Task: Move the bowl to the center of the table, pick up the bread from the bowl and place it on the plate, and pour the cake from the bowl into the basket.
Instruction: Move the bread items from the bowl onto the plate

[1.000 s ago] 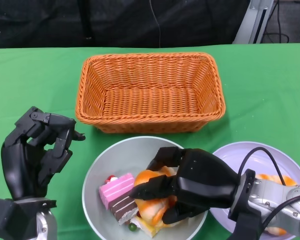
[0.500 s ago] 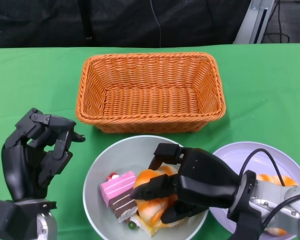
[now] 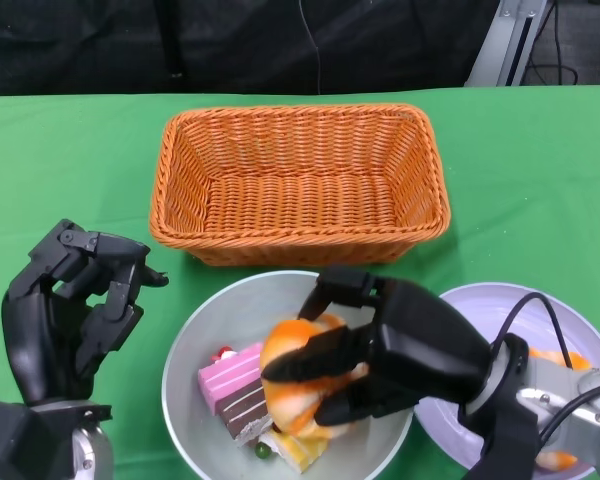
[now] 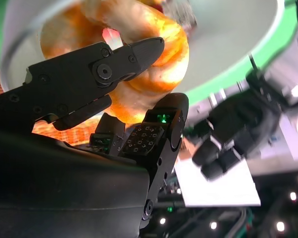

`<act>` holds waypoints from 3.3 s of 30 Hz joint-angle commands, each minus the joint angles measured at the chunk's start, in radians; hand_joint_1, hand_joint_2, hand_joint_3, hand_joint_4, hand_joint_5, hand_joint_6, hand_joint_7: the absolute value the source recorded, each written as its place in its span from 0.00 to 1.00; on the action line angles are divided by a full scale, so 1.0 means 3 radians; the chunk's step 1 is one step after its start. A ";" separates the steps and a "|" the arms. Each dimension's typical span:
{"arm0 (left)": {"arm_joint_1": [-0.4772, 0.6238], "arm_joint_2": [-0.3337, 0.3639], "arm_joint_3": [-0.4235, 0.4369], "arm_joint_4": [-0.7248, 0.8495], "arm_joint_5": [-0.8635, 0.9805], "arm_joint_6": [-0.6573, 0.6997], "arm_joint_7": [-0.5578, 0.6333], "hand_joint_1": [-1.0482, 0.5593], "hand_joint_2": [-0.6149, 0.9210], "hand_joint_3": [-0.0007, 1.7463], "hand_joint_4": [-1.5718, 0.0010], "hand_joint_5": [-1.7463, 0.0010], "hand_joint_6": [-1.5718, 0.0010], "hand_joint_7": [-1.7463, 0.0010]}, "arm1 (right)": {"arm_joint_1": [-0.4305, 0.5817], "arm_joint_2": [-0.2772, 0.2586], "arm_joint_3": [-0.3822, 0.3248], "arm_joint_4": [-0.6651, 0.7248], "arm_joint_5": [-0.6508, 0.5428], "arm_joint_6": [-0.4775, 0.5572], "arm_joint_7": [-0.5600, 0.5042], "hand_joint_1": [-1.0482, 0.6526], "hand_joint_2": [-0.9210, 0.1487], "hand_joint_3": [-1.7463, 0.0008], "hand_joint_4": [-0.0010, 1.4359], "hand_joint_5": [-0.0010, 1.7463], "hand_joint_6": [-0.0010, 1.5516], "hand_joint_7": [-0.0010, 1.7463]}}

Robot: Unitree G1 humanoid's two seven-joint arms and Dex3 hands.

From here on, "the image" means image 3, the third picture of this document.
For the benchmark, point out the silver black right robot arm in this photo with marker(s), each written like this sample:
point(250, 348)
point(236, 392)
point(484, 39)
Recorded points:
point(555, 395)

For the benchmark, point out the yellow cake slice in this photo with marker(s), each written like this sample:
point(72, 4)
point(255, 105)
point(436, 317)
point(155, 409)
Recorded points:
point(300, 450)

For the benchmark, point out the lavender round plate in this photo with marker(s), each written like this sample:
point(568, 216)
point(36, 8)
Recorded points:
point(480, 310)

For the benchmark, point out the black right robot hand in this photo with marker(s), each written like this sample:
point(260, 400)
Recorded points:
point(425, 345)

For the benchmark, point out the green tablecloth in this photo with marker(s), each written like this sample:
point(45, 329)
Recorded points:
point(55, 165)

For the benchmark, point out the orange wicker basket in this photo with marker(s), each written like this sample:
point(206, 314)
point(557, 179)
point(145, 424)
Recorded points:
point(280, 200)

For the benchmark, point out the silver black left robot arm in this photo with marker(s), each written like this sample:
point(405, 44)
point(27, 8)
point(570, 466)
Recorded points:
point(10, 440)

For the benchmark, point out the black backdrop curtain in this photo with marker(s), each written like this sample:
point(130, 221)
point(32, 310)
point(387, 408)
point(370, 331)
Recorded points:
point(80, 50)

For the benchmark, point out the pink cake slice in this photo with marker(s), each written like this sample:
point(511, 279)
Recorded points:
point(230, 375)

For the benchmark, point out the black backdrop stand pole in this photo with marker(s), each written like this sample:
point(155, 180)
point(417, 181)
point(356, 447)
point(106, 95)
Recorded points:
point(175, 40)

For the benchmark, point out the grey-green round bowl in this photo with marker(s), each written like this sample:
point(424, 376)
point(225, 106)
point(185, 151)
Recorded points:
point(240, 310)

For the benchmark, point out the chocolate cake slice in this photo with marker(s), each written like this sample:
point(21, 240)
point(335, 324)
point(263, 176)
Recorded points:
point(245, 410)

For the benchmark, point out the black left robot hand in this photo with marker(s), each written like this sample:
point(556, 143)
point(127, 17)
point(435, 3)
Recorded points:
point(35, 340)

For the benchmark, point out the aluminium frame post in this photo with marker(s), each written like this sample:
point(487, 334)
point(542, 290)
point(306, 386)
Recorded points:
point(500, 50)

